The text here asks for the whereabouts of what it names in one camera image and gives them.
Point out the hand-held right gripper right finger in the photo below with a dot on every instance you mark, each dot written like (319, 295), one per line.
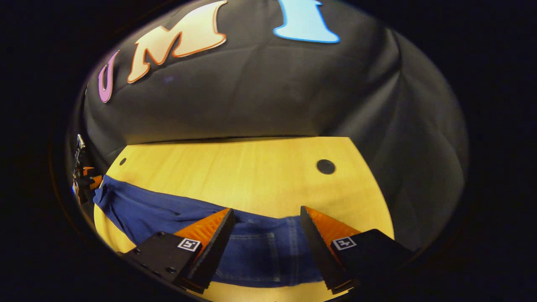
(319, 247)

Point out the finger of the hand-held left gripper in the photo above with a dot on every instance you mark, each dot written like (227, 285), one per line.
(95, 181)

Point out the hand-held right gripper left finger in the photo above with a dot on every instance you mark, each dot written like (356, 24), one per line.
(214, 247)

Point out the blue denim jeans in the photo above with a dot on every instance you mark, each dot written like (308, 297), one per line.
(251, 256)

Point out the black backdrop cloth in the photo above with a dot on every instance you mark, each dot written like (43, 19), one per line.
(268, 92)

